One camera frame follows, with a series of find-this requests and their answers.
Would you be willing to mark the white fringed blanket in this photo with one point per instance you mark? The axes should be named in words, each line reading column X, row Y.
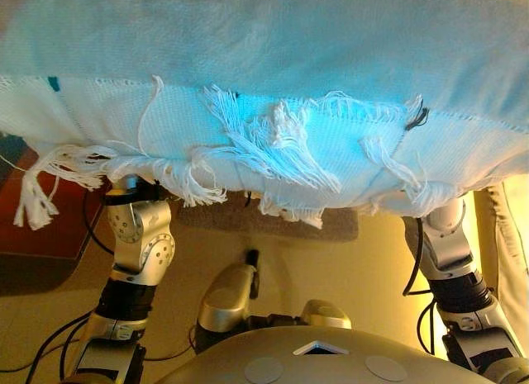
column 264, row 91

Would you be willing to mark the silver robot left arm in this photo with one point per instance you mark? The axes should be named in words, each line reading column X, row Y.
column 136, row 243

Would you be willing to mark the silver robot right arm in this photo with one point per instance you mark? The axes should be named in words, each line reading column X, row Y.
column 454, row 268

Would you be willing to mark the silver robot left leg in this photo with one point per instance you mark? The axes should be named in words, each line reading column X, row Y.
column 231, row 293

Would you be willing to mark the silver robot leg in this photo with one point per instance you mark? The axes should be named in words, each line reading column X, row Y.
column 231, row 293
column 326, row 314

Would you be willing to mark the silver robot right leg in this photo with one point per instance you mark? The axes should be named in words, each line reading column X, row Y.
column 326, row 314

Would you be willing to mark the silver robot torso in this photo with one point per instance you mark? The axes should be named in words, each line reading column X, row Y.
column 322, row 359

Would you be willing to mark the glossy wardrobe door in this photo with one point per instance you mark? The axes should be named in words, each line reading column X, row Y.
column 53, row 243

